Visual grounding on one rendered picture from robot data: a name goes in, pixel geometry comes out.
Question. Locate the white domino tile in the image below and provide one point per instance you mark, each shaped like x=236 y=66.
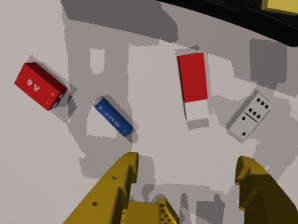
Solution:
x=249 y=115

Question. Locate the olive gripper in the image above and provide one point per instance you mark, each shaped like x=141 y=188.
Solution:
x=260 y=197

